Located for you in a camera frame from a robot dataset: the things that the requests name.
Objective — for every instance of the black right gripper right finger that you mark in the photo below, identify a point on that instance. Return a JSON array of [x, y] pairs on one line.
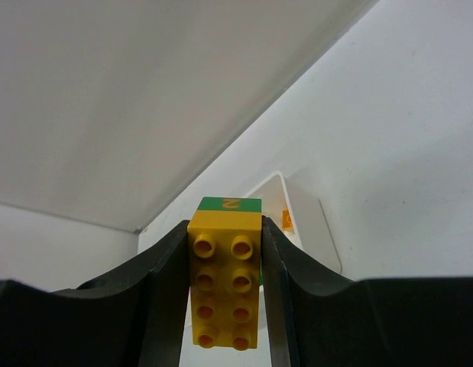
[[316, 317]]

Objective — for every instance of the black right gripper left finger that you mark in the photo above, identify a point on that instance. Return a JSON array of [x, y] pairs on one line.
[[133, 315]]

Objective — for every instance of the yellow square lego brick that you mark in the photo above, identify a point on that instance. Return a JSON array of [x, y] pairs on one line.
[[286, 221]]

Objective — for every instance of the green number lego brick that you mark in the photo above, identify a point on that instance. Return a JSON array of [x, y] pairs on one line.
[[230, 203]]

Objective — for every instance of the white three-compartment container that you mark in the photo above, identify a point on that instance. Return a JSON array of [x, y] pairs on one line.
[[311, 229]]

